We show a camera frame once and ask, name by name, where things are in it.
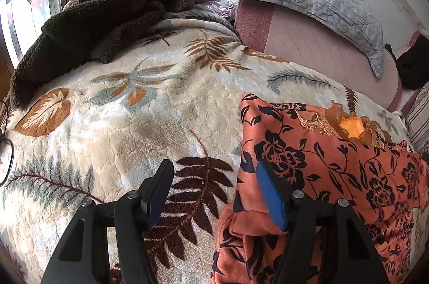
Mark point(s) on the black cloth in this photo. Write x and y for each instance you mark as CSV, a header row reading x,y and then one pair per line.
x,y
414,66

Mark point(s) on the dark brown fleece garment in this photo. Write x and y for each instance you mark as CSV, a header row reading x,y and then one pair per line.
x,y
100,16

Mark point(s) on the striped floral pillow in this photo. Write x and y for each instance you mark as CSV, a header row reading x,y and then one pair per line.
x,y
420,118

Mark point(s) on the orange black floral garment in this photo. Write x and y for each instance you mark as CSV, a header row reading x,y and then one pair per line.
x,y
321,163

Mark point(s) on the purple patterned cloth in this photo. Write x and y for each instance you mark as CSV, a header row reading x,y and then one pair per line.
x,y
219,11

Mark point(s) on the cream leaf-print plush blanket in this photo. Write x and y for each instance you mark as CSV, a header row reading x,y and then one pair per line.
x,y
140,116

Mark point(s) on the pink bed cushion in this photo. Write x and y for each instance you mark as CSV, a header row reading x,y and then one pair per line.
x,y
315,43

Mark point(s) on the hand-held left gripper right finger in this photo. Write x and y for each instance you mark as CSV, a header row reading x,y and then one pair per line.
x,y
271,200

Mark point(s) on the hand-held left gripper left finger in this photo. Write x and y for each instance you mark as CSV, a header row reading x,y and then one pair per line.
x,y
155,205

